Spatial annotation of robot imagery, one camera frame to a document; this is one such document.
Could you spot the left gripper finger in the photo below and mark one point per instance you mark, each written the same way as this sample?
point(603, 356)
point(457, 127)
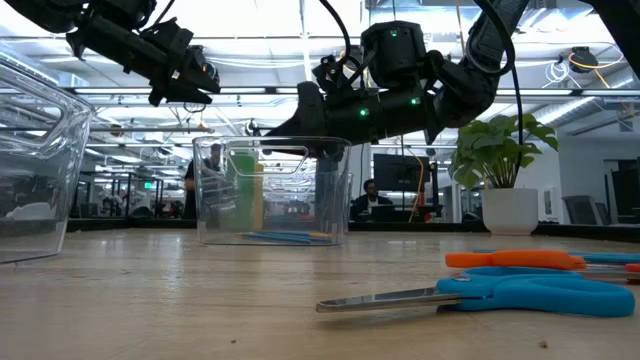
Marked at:
point(170, 35)
point(172, 96)

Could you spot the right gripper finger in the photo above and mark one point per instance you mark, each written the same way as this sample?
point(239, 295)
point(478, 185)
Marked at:
point(310, 115)

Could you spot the grey paint bottle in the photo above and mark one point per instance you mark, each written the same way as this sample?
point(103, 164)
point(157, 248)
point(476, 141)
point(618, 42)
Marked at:
point(326, 200)

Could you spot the yellow paint bottle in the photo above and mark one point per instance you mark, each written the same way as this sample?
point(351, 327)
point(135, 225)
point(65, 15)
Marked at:
point(258, 200)

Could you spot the green paint bottle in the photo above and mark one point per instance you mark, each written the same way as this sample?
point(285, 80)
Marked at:
point(242, 190)

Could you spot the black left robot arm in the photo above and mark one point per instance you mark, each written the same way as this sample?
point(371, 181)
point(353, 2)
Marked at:
point(115, 45)

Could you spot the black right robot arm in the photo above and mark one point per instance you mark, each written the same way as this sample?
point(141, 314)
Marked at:
point(475, 85)

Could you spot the black flat monitor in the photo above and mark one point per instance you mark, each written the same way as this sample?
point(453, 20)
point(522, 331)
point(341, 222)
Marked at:
point(400, 172)

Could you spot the person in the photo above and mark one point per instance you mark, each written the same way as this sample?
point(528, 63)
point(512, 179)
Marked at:
point(189, 180)
point(370, 192)

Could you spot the clear plastic storage bin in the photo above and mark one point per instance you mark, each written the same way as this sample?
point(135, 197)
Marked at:
point(50, 150)
point(210, 200)
point(349, 200)

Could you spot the clear plastic bin left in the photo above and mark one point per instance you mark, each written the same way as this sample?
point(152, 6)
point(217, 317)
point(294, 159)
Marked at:
point(425, 226)

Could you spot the green leafy plant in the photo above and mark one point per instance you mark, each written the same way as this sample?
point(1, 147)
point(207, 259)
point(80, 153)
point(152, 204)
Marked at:
point(500, 145)

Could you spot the grey office chair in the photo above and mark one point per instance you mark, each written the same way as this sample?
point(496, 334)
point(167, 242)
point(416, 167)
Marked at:
point(582, 210)

